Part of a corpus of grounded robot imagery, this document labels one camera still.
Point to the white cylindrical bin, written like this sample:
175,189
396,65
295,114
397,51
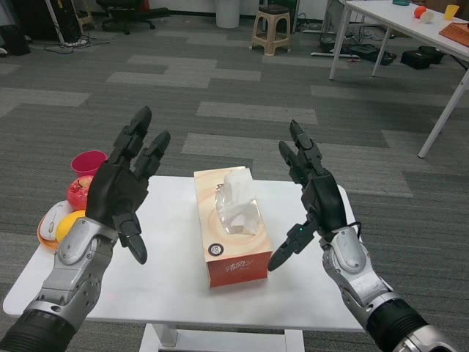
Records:
227,12

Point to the white power strip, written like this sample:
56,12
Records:
73,42

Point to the orange plate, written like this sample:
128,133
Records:
47,244

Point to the orange flat tray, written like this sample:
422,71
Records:
456,33

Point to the black cabinet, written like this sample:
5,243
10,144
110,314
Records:
38,18

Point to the black hard case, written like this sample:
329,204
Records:
420,58

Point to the white metal stand leg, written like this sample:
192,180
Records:
55,20

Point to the white long desk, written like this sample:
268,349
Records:
395,20

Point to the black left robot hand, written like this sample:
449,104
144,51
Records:
113,190

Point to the black flat bag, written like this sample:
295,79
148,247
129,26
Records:
370,53

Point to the white computer mouse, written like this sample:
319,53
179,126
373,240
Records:
49,223

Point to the small white cup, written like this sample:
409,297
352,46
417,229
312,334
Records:
428,17

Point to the beige plastic stool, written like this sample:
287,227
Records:
273,14

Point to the yellow cup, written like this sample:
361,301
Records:
451,11

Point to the black office chair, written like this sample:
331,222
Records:
124,18

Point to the teal bowl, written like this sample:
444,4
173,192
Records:
401,2

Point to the orange tissue box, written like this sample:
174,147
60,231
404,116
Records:
209,223

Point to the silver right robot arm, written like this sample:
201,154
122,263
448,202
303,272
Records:
355,271

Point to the black round floor bin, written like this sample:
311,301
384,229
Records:
14,40

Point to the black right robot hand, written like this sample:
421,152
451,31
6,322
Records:
324,201

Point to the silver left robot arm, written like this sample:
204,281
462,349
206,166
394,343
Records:
73,271

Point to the small orange ball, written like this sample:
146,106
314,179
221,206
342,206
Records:
419,12

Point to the red apple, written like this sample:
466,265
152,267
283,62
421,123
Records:
77,194

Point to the pink plastic cup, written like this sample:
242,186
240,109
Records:
86,165

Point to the yellow lemon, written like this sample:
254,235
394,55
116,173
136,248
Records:
69,223

